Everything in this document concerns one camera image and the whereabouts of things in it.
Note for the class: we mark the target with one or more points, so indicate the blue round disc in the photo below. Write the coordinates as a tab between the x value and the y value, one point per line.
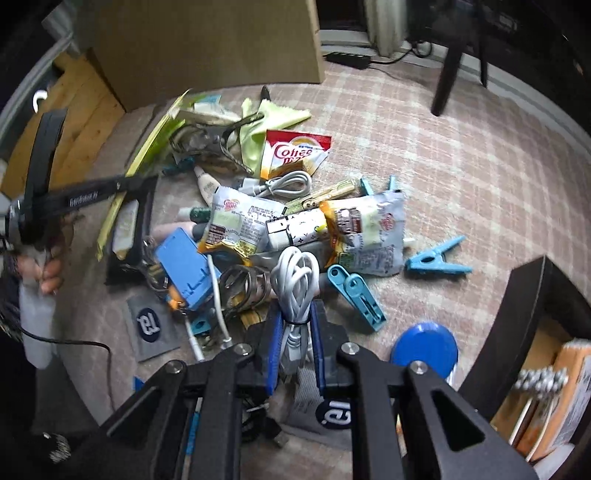
425	346

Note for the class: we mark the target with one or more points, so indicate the blue plastic box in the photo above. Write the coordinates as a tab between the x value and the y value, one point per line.
184	263

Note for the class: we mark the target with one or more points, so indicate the dark teal clothespin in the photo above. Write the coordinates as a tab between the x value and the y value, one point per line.
178	167

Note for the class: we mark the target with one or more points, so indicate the black power strip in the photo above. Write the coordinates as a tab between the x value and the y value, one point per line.
346	59

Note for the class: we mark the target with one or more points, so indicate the person's left hand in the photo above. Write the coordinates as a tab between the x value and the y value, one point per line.
48	270

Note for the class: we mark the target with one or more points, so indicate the white tube teal cap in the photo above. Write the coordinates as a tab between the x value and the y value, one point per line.
201	213

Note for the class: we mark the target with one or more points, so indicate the blue tape piece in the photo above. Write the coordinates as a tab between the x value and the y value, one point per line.
141	383

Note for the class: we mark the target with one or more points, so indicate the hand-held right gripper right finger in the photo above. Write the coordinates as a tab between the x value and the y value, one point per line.
317	346

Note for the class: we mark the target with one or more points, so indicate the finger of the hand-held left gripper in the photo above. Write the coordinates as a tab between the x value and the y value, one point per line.
92	198
48	138

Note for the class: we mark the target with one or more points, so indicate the grey sachet dark round logo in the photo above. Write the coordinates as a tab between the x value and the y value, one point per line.
304	401
152	332

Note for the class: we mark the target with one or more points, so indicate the white squeeze bottle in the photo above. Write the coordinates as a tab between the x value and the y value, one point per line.
207	184

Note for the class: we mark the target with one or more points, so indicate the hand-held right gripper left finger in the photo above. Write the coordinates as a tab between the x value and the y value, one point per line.
272	350

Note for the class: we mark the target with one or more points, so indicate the silver creamer packet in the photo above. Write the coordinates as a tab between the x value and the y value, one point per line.
231	221
369	240

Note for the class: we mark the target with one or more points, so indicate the silver bead cluster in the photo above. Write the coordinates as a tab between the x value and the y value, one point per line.
540	381

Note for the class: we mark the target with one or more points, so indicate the large blue clothespin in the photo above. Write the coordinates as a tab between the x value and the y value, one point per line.
360	295

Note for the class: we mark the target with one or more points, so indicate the wooden board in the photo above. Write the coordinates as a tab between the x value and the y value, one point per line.
87	101

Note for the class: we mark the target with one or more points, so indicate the person's dark clothing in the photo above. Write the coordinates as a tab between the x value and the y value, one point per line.
27	438

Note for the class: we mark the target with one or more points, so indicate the person's left forearm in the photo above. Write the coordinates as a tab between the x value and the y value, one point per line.
9	304

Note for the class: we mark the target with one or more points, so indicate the white patterned cylinder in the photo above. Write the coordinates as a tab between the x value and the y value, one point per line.
295	228

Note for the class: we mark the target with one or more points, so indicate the black flat case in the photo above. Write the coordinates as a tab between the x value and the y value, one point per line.
147	217

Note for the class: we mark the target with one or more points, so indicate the cardboard box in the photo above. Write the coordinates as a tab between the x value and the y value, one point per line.
207	41

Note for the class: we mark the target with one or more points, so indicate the wooden clothespin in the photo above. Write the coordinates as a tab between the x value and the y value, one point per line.
332	189

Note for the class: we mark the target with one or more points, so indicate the black chair leg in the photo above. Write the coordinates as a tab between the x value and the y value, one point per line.
445	78

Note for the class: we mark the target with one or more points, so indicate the long yellow packet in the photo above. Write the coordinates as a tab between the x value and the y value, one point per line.
138	161

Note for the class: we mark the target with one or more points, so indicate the black storage box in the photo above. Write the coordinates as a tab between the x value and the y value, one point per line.
521	295

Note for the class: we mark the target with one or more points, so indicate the orange flat packet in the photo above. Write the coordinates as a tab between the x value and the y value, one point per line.
572	378

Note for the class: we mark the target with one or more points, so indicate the red white coffee packet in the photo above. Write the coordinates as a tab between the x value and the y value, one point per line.
295	152

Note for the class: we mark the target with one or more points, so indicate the orange toy figure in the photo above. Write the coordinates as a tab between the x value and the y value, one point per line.
173	300

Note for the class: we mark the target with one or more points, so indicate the pink bottle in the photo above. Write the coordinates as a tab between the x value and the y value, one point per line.
171	230

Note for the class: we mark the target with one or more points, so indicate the pink plaid desktop cloth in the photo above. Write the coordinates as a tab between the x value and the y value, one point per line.
461	161

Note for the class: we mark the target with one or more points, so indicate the yellow-green cloth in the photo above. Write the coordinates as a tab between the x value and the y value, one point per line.
277	115

